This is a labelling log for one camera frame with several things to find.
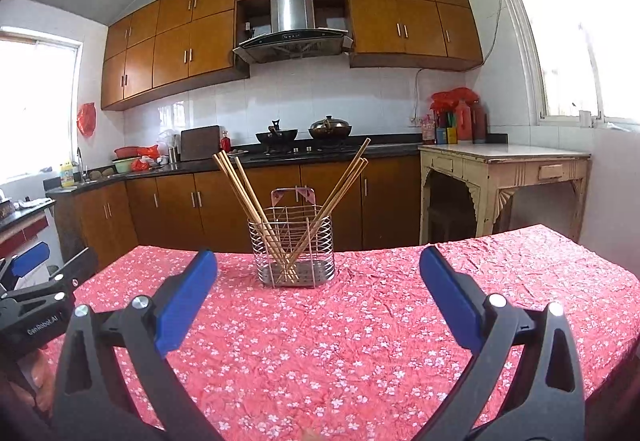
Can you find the wooden base cabinet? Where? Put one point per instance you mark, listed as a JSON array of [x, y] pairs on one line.
[[170, 206]]

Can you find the dark red bottle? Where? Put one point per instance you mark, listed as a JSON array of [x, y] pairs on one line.
[[479, 121]]

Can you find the dark cutting board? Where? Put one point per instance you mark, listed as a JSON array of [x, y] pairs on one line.
[[200, 143]]

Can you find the sink faucet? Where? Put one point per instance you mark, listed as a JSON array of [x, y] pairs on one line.
[[79, 158]]

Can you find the large red bottle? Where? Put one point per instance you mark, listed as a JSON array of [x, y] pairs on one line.
[[463, 121]]

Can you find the gas stove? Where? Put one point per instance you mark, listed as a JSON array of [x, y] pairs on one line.
[[300, 151]]

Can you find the steel range hood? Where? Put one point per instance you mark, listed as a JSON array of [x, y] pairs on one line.
[[292, 11]]

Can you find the hanging red bag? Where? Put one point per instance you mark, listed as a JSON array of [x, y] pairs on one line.
[[86, 119]]

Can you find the green basin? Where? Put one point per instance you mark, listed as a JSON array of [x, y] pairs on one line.
[[122, 165]]

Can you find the small pink bottle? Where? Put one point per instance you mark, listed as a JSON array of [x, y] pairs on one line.
[[428, 133]]

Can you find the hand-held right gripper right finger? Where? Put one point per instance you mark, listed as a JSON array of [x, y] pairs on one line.
[[450, 296]]

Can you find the bunch of wooden chopsticks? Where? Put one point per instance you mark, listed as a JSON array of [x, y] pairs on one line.
[[241, 191]]

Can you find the cream wooden side table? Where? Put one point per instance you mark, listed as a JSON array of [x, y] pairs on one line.
[[500, 153]]

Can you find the red floral tablecloth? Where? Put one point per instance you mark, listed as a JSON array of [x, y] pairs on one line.
[[325, 361]]

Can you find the white plastic bag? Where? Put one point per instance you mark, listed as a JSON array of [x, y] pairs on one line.
[[167, 137]]

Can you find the wok with lid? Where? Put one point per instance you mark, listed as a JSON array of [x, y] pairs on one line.
[[330, 128]]

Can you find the large sliding window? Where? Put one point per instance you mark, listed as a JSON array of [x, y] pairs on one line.
[[575, 31]]

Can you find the cooking pot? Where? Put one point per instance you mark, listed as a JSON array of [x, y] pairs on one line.
[[6, 210]]

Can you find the small red bottle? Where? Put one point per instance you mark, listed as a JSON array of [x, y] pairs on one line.
[[226, 143]]

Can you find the stacked bowls with red bag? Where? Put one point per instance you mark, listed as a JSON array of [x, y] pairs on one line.
[[147, 152]]

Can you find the black kitchen countertop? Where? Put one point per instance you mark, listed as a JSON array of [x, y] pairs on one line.
[[200, 166]]

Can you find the yellow and blue box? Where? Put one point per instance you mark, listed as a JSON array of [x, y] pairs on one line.
[[446, 136]]

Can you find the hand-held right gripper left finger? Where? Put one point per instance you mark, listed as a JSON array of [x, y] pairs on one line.
[[185, 301]]

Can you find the red basin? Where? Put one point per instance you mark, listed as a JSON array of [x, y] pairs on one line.
[[125, 151]]

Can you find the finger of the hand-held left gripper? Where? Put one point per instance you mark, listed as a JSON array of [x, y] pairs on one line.
[[30, 258], [75, 271]]

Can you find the yellow detergent bottle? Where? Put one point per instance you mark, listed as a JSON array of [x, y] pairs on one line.
[[67, 176]]

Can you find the steel cup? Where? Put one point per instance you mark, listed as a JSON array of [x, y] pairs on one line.
[[174, 155]]

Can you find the small kitchen window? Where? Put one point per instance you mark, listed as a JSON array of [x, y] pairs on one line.
[[35, 111]]

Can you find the red bags on bottles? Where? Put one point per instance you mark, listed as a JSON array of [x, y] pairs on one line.
[[450, 97]]

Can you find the small cup on sill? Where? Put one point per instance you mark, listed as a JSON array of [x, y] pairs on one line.
[[585, 117]]

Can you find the plate with food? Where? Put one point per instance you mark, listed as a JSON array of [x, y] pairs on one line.
[[240, 152]]

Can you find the person's left hand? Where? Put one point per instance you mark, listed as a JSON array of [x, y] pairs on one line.
[[40, 381]]

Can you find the wooden wall cabinet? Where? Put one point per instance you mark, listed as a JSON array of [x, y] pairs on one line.
[[400, 26], [170, 51]]

